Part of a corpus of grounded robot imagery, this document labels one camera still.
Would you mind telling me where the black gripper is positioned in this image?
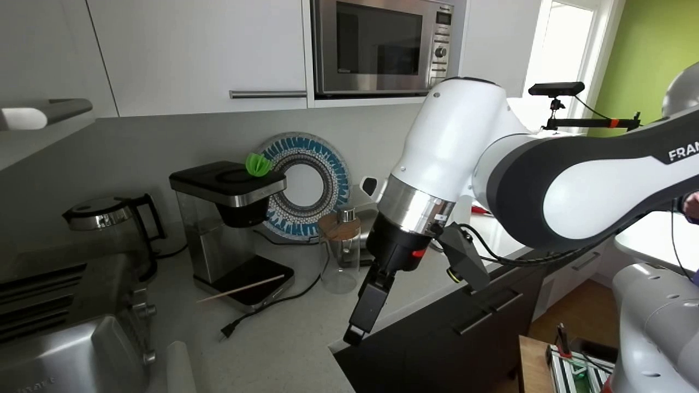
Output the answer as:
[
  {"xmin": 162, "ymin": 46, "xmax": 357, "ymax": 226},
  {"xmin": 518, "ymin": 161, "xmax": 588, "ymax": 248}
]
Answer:
[{"xmin": 343, "ymin": 211, "xmax": 440, "ymax": 346}]

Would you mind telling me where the glass carafe with cork collar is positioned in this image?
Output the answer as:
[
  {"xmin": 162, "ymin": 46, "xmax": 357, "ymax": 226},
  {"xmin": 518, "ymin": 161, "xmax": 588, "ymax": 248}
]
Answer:
[{"xmin": 313, "ymin": 205, "xmax": 368, "ymax": 297}]

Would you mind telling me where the dark drawer cabinet front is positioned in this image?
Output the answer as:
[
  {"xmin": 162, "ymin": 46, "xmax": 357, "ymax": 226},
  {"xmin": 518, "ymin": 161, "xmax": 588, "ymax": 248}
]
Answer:
[{"xmin": 333, "ymin": 257, "xmax": 556, "ymax": 393}]

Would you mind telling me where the white stick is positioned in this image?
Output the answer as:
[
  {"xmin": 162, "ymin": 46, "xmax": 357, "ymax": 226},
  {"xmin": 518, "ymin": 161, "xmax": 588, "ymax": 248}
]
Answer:
[{"xmin": 193, "ymin": 272, "xmax": 287, "ymax": 305}]

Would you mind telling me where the blue white patterned plate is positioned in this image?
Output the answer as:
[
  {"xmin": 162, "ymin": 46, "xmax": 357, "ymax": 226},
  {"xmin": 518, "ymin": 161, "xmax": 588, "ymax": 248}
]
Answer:
[{"xmin": 256, "ymin": 128, "xmax": 354, "ymax": 247}]

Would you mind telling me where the black silver coffee maker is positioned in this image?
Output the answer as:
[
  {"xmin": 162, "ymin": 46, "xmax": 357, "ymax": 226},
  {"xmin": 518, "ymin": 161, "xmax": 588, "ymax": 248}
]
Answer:
[{"xmin": 168, "ymin": 158, "xmax": 297, "ymax": 309}]

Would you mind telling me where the wooden table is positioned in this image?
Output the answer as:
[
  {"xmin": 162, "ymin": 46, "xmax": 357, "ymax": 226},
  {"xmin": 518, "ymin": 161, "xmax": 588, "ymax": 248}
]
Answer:
[{"xmin": 518, "ymin": 333, "xmax": 562, "ymax": 393}]

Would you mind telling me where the green plastic piece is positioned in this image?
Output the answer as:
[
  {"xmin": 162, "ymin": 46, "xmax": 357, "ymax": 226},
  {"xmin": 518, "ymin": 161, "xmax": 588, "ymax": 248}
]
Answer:
[{"xmin": 241, "ymin": 150, "xmax": 275, "ymax": 179}]

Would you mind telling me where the white green electronics box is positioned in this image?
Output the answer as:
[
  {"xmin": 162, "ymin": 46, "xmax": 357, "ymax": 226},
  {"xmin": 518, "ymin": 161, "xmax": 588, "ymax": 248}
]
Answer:
[{"xmin": 544, "ymin": 322, "xmax": 615, "ymax": 393}]

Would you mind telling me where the steel microwave oven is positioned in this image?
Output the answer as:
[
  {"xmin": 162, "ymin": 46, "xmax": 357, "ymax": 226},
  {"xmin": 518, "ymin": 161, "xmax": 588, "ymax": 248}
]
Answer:
[{"xmin": 309, "ymin": 0, "xmax": 467, "ymax": 100}]

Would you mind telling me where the black tripod bar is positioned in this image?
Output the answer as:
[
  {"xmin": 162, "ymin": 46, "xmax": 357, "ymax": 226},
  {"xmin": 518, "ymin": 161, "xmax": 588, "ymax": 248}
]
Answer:
[{"xmin": 541, "ymin": 95, "xmax": 643, "ymax": 135}]

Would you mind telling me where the silver toaster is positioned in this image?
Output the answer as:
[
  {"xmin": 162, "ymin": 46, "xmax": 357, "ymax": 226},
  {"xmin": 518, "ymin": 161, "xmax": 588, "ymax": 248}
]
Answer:
[{"xmin": 0, "ymin": 248, "xmax": 159, "ymax": 393}]

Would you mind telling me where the white upper cabinet door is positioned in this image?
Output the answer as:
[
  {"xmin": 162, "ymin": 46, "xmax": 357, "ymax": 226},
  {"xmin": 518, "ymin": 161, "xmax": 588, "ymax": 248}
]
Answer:
[{"xmin": 85, "ymin": 0, "xmax": 311, "ymax": 118}]

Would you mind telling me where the plain white upper cabinet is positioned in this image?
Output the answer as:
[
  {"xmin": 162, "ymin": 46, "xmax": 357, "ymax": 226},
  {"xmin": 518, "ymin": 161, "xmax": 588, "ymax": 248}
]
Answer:
[{"xmin": 0, "ymin": 0, "xmax": 119, "ymax": 122}]

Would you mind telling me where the dark wrist camera box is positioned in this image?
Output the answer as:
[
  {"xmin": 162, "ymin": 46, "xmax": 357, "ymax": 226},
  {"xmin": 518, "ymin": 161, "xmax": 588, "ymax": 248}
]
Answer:
[{"xmin": 434, "ymin": 223, "xmax": 494, "ymax": 293}]

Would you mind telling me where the black coffee maker power cable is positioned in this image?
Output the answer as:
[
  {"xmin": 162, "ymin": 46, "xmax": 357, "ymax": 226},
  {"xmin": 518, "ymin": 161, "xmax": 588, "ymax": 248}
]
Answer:
[{"xmin": 216, "ymin": 247, "xmax": 332, "ymax": 341}]

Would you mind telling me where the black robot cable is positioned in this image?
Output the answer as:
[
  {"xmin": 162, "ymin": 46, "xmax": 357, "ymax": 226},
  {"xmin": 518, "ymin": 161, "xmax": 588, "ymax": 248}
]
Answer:
[{"xmin": 453, "ymin": 221, "xmax": 607, "ymax": 269}]

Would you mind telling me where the steel cabinet bar handle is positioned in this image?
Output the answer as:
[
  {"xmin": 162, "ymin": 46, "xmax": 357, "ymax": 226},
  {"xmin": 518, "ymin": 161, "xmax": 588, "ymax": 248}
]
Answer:
[{"xmin": 226, "ymin": 87, "xmax": 309, "ymax": 100}]

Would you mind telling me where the silver kettle with black handle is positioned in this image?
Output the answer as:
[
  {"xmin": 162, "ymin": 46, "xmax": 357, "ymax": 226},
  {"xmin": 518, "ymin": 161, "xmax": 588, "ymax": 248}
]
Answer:
[{"xmin": 61, "ymin": 190, "xmax": 168, "ymax": 282}]

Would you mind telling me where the black camera on tripod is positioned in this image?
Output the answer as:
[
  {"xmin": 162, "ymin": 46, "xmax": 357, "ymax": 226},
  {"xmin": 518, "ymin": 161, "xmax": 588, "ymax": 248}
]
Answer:
[{"xmin": 525, "ymin": 78, "xmax": 588, "ymax": 100}]

